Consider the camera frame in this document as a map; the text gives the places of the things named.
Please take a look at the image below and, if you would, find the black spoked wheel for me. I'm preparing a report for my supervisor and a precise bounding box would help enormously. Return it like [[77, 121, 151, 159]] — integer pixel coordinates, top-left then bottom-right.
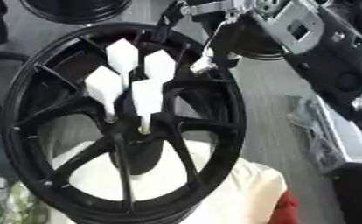
[[0, 22, 248, 224]]

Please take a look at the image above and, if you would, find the cream cloth bag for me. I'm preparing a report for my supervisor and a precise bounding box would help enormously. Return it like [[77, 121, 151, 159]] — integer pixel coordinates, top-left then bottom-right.
[[49, 139, 289, 224]]

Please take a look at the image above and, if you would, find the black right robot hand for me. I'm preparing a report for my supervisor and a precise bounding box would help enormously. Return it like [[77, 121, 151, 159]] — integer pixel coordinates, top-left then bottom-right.
[[155, 0, 289, 74]]

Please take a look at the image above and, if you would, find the black round wheel rim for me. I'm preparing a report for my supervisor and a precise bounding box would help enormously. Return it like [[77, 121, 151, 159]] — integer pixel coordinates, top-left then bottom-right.
[[18, 0, 134, 25]]

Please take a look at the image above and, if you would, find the black stand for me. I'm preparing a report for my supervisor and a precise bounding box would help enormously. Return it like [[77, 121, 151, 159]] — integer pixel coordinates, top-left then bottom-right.
[[329, 163, 362, 224]]

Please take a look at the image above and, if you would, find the grey metal case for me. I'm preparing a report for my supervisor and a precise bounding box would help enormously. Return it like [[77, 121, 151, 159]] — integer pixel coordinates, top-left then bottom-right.
[[285, 94, 362, 173]]

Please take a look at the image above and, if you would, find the red cloth item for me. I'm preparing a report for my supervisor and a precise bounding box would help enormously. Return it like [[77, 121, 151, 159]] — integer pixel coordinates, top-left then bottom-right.
[[267, 190, 301, 224]]

